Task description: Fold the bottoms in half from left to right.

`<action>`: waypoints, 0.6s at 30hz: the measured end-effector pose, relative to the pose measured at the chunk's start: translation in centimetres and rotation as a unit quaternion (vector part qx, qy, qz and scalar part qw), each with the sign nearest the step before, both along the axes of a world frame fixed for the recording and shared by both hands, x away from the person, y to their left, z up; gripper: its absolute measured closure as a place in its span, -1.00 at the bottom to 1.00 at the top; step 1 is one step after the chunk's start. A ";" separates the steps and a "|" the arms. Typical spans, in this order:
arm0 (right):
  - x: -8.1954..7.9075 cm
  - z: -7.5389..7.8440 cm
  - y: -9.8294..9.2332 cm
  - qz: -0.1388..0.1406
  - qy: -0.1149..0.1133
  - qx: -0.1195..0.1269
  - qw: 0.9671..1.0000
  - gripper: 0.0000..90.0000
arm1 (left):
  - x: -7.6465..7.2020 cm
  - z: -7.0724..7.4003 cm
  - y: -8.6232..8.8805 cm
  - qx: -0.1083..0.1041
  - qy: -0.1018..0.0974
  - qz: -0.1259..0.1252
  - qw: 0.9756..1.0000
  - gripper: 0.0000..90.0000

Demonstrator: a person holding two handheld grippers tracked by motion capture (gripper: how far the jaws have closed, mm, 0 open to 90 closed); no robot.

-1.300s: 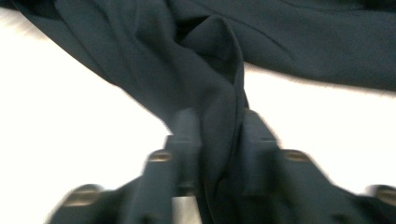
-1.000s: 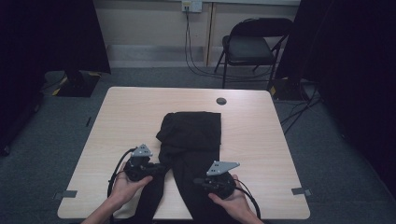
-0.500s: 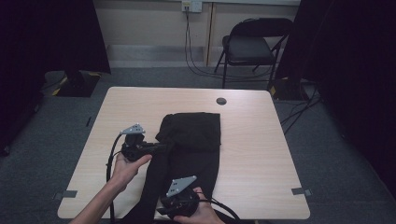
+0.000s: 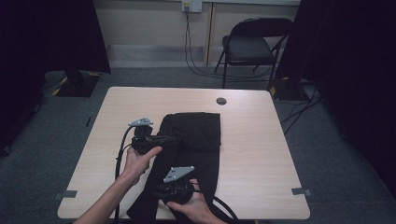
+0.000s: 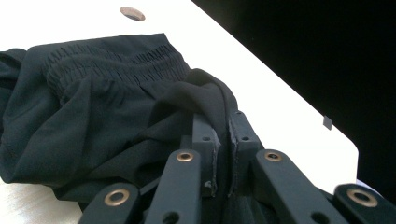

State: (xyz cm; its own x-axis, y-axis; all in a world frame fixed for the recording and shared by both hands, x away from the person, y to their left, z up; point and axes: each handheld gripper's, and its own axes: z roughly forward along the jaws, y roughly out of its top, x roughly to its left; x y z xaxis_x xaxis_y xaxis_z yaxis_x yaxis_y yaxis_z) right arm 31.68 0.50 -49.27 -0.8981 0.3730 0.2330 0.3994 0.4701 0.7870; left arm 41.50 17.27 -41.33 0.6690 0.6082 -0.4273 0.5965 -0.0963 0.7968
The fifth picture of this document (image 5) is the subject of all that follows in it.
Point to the grey tape strip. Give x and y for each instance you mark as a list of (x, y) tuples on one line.
[(327, 122)]

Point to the grey table grommet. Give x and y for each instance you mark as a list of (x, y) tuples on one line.
[(132, 13)]

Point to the black pants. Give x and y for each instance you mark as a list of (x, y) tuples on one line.
[(93, 118)]

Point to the dark curtain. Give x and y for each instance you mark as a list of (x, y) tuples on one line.
[(327, 46)]

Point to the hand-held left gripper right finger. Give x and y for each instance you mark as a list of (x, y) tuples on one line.
[(244, 140)]

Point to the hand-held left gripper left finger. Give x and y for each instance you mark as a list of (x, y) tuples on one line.
[(207, 143)]

